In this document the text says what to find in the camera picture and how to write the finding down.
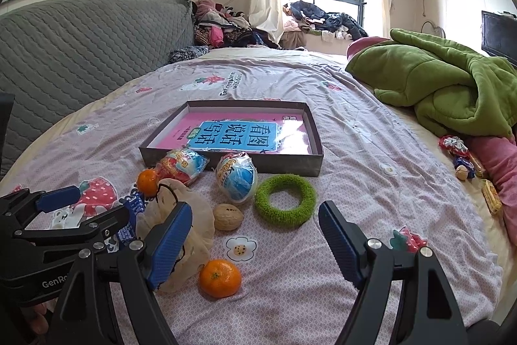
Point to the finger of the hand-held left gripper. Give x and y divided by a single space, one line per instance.
56 198
93 225

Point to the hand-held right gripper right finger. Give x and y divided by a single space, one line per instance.
339 240

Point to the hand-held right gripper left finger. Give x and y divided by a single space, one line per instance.
169 248

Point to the blue snack packet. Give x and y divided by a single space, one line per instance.
137 205

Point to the orange tangerine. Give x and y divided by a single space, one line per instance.
147 182
220 278

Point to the brown walnut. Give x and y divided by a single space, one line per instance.
228 217

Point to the red blue toy egg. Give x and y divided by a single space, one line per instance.
181 165

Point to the shallow grey cardboard box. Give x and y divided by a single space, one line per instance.
282 163

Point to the person's left hand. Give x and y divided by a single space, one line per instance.
36 322

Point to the pink book with blue label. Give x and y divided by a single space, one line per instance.
190 126

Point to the small beige round object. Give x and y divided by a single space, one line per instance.
462 172

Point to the grey quilted headboard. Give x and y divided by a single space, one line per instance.
80 46

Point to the yellow snack packet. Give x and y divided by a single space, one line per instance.
491 197

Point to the pink blanket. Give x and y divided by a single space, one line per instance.
501 163

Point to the green fleece blanket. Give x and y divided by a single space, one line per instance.
444 86

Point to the dark patterned cloth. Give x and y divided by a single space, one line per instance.
185 54

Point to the pink pillow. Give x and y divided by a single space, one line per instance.
363 46

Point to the dark clothes on windowsill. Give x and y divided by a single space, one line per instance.
323 19

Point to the pile of mixed clothes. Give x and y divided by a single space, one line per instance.
226 25

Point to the standing fan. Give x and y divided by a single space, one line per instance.
436 30

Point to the black television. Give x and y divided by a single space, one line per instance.
501 33

